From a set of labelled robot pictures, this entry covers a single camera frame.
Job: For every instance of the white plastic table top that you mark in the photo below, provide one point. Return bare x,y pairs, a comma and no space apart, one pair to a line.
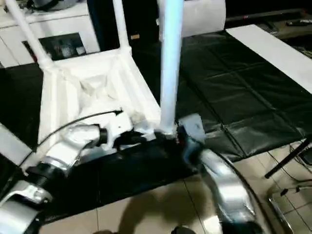
97,80

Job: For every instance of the white plastic table leg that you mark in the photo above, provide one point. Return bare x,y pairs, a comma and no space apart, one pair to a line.
26,31
171,61
122,26
12,143

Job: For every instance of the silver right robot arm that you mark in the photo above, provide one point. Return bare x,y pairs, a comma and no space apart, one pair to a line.
226,182

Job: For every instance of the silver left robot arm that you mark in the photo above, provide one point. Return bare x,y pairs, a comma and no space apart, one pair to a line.
63,148

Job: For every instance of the small white jar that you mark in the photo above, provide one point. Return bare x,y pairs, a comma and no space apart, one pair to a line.
79,50

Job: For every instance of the black stand leg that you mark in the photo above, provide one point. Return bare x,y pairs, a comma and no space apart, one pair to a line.
290,158

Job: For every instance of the black cabinet with gold label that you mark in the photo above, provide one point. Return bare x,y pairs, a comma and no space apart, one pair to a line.
141,19

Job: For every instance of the chrome chair leg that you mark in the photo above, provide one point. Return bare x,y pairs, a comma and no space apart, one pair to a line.
280,207

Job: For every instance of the grey cushion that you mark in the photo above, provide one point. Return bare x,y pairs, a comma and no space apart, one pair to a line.
202,17

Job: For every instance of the white sideboard with glass doors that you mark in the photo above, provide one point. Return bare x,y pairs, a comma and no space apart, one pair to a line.
73,22

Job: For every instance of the black monitor with red light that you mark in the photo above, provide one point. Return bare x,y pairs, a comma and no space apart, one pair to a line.
268,14

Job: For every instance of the grey helmet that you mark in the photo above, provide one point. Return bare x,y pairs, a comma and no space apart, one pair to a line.
56,3

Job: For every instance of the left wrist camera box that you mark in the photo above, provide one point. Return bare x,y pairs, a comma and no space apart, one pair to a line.
119,126

